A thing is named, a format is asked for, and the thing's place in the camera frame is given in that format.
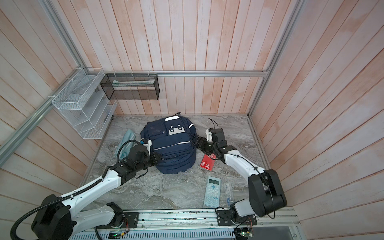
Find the black corrugated cable conduit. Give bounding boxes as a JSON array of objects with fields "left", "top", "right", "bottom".
[{"left": 9, "top": 139, "right": 142, "bottom": 240}]

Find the clear plastic ruler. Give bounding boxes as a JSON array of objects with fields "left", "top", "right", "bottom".
[{"left": 224, "top": 183, "right": 235, "bottom": 207}]

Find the red small booklet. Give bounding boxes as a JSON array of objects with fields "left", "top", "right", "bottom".
[{"left": 200, "top": 154, "right": 216, "bottom": 171}]

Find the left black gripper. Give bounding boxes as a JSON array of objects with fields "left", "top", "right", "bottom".
[{"left": 135, "top": 151, "right": 163, "bottom": 172}]

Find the light teal pencil pouch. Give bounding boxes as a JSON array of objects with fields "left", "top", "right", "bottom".
[{"left": 115, "top": 129, "right": 138, "bottom": 162}]

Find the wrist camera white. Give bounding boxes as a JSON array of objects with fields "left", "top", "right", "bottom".
[
  {"left": 206, "top": 129, "right": 213, "bottom": 143},
  {"left": 141, "top": 139, "right": 152, "bottom": 154}
]

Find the white wire mesh shelf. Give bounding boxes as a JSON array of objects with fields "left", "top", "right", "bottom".
[{"left": 52, "top": 68, "right": 117, "bottom": 140}]

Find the light blue calculator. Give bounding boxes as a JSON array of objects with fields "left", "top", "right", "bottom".
[{"left": 204, "top": 177, "right": 221, "bottom": 208}]

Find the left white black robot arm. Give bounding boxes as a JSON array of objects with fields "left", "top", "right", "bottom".
[{"left": 31, "top": 144, "right": 163, "bottom": 240}]

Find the aluminium front rail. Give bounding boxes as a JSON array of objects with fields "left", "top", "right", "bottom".
[{"left": 70, "top": 208, "right": 306, "bottom": 240}]

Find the black mesh wall basket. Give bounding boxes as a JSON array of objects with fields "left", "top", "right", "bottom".
[{"left": 100, "top": 73, "right": 160, "bottom": 101}]

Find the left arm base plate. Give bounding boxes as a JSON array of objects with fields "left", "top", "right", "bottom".
[{"left": 98, "top": 212, "right": 140, "bottom": 230}]

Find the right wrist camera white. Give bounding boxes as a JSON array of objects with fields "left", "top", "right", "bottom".
[{"left": 206, "top": 129, "right": 213, "bottom": 143}]

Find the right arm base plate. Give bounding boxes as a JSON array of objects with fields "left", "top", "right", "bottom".
[{"left": 215, "top": 208, "right": 258, "bottom": 227}]

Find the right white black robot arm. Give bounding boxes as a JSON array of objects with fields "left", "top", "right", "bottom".
[{"left": 194, "top": 128, "right": 287, "bottom": 223}]

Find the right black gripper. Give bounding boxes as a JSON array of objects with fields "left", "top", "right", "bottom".
[{"left": 191, "top": 136, "right": 218, "bottom": 154}]

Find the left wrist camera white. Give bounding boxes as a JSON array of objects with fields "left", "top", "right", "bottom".
[{"left": 141, "top": 139, "right": 152, "bottom": 154}]

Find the navy blue student backpack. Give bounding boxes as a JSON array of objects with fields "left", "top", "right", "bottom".
[{"left": 141, "top": 113, "right": 198, "bottom": 175}]

